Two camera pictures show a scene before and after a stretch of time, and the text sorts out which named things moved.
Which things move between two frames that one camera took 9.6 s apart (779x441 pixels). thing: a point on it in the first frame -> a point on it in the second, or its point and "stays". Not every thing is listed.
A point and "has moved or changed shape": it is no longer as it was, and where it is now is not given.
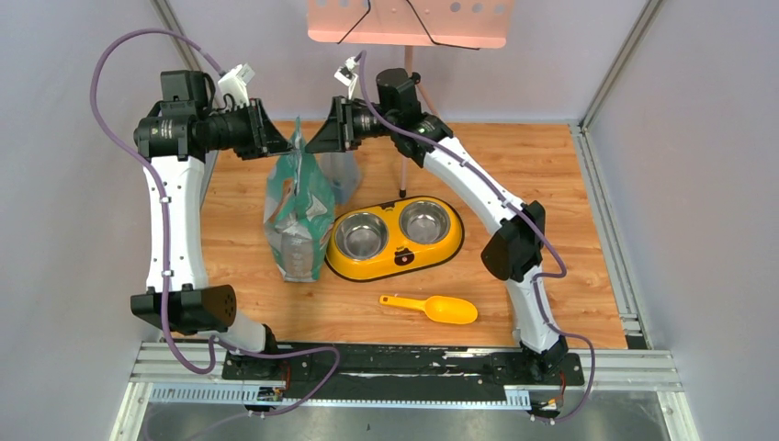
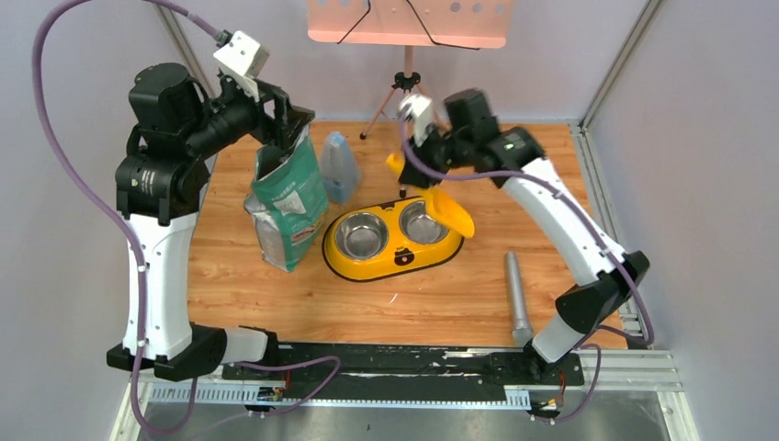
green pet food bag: [299, 217] has moved or changed shape
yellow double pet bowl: [391, 237] stays
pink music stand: [470, 24] stays
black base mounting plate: [402, 369] stays
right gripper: [338, 132] -> [412, 175]
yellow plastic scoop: [445, 309] -> [441, 204]
